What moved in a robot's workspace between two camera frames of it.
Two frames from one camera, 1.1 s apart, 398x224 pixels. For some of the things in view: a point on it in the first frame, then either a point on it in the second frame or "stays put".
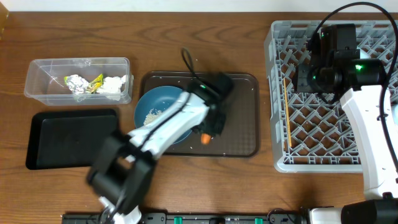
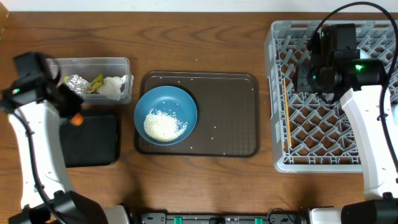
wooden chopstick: (288, 112) stays put
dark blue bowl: (156, 104) stays put
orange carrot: (206, 138) -> (77, 119)
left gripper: (217, 129) -> (77, 99)
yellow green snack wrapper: (94, 86) stays put
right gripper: (303, 71) stays put
